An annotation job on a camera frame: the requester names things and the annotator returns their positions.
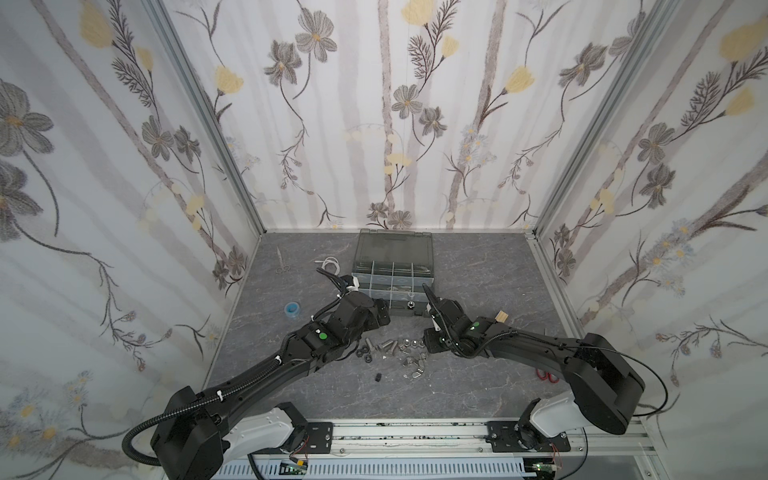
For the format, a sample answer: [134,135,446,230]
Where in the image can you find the white slotted cable duct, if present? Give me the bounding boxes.
[214,457,536,479]

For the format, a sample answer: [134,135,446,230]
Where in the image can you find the green compartment organizer box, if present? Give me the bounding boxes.
[352,229,435,316]

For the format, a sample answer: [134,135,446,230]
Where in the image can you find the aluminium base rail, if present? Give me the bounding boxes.
[293,418,656,461]

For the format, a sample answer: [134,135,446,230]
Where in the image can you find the red handled scissors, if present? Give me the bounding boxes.
[535,369,560,384]

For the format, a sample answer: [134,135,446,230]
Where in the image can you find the small wooden block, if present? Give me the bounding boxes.
[495,310,512,324]

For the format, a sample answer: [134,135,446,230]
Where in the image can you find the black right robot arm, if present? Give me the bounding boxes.
[423,285,664,438]

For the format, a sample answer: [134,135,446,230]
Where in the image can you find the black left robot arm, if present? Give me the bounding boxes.
[121,270,390,479]

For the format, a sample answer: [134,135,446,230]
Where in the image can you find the pile of screws and nuts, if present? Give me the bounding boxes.
[353,338,430,379]

